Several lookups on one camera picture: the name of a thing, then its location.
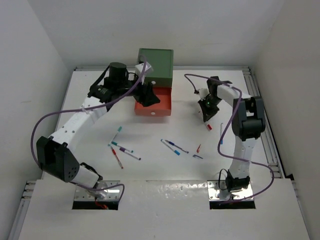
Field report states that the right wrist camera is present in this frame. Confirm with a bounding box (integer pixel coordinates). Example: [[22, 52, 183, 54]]
[[194, 88, 210, 100]]

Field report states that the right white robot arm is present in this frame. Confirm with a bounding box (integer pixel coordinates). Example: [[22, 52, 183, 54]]
[[198, 76, 266, 192]]

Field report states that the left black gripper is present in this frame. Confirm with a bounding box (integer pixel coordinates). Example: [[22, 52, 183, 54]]
[[116, 72, 160, 107]]

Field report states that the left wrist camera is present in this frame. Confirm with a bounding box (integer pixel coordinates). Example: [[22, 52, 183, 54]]
[[134, 62, 153, 77]]

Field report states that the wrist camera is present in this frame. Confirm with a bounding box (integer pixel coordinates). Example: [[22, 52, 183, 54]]
[[134, 62, 153, 77], [194, 88, 210, 100]]

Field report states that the teal capped white pen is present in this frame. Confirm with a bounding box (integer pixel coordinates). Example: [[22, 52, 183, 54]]
[[108, 126, 122, 146]]

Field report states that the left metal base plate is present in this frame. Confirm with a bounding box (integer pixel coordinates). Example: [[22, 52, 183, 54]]
[[74, 180, 122, 202]]

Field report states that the light blue capped pen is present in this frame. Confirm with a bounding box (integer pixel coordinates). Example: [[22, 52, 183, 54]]
[[160, 139, 180, 156]]

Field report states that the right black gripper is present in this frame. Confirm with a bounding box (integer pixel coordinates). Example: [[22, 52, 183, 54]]
[[198, 96, 223, 122]]

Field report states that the orange drawer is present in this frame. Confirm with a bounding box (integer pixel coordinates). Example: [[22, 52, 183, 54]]
[[133, 86, 173, 117]]

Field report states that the dark blue pen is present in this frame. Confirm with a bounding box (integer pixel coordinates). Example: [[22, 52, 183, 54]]
[[165, 139, 189, 154]]

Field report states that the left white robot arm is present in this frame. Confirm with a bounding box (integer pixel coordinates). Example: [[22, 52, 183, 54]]
[[36, 61, 160, 191]]

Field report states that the green top drawer unit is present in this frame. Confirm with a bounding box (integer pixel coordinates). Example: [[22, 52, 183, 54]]
[[137, 48, 174, 88]]

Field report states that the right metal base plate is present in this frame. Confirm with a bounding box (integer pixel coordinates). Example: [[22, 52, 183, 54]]
[[207, 180, 254, 202]]

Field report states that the teal capped marker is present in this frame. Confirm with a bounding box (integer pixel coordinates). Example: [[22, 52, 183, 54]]
[[111, 141, 134, 153]]

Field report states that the metal base plate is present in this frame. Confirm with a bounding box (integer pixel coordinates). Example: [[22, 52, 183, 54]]
[[207, 180, 254, 202], [74, 180, 122, 202]]

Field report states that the blue capped white marker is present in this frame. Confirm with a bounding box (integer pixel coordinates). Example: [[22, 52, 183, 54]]
[[219, 122, 224, 145]]

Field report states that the red gel pen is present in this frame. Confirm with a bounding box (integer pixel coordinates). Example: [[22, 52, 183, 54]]
[[110, 146, 124, 169]]

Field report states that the purple capped marker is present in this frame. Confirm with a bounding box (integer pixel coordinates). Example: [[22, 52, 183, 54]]
[[119, 147, 141, 161]]

